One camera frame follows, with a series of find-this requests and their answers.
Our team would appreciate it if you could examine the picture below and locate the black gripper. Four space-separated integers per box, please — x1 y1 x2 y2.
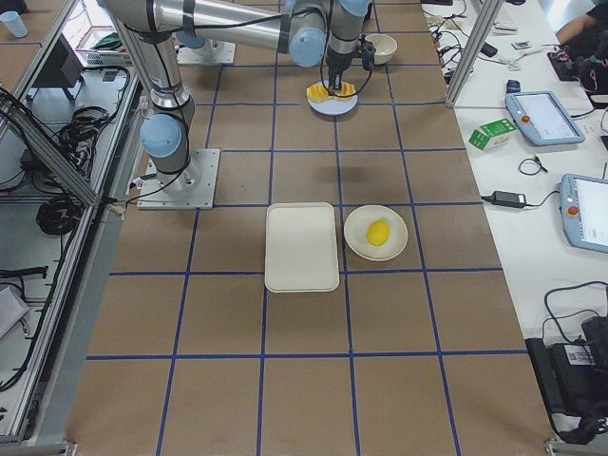
326 50 352 90

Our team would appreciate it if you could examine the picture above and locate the blue plate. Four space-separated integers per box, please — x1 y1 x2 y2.
308 95 358 116

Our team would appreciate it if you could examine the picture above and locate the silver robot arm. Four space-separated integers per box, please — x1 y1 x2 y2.
104 1 379 192

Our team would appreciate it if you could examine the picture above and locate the white plate with lemon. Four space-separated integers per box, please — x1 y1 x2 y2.
344 205 409 261

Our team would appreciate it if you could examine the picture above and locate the white bowl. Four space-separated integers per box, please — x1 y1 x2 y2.
366 33 398 66

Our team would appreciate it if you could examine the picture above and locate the green white carton box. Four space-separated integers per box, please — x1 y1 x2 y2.
468 118 517 151

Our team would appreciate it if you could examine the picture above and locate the yellow lemon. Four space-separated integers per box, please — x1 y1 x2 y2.
366 218 390 247

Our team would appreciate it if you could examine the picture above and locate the white rectangular tray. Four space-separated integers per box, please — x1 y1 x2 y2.
264 202 340 293

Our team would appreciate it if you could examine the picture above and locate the teach pendant upper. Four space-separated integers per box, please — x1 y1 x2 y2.
504 91 585 146

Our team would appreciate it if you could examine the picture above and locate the teach pendant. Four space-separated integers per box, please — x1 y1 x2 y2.
504 91 585 146
560 174 607 253

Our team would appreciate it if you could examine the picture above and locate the black power adapter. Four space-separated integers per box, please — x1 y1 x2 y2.
493 191 527 208

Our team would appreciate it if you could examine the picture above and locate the teach pendant lower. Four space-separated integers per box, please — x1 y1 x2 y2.
560 174 607 253

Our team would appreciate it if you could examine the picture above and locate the blue plastic cup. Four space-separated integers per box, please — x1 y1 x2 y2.
0 10 29 38

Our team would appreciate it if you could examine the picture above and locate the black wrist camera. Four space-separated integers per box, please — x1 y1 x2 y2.
359 34 375 71

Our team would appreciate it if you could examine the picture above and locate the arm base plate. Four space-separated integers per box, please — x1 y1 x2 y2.
136 148 220 210
177 40 237 67

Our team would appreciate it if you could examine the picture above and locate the aluminium frame post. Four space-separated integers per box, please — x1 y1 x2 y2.
446 0 503 107

